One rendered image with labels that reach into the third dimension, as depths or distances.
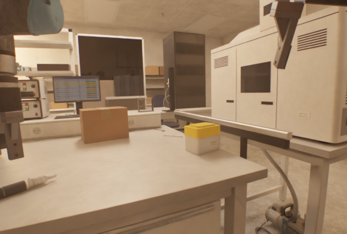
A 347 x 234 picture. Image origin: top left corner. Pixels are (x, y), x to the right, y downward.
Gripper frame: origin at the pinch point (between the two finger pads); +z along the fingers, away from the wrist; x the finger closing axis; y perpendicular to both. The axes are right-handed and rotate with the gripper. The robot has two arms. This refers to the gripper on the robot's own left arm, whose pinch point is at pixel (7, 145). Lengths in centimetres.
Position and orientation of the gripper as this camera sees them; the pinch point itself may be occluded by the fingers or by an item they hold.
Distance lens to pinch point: 58.6
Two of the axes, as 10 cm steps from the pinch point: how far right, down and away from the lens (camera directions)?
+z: 0.3, 9.9, 1.3
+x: -8.1, -0.5, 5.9
